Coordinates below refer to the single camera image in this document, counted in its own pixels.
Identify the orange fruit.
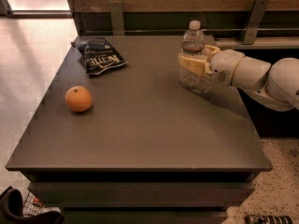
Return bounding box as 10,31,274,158
65,86,93,112

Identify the clear plastic water bottle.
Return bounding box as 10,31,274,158
179,21,205,90

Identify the black cylindrical floor object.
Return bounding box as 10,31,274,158
245,215,299,224

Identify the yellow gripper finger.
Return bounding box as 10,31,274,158
178,53,212,76
203,45,221,62

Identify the light wooden shelf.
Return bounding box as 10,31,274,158
215,36,299,49

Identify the dark grey table cabinet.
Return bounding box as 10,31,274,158
7,36,271,224

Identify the black Kettle chips bag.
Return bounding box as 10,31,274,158
72,37,127,76

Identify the left metal bracket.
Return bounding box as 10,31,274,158
109,1,125,35

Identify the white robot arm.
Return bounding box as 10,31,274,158
178,45,299,112

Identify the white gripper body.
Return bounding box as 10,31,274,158
210,49,245,86

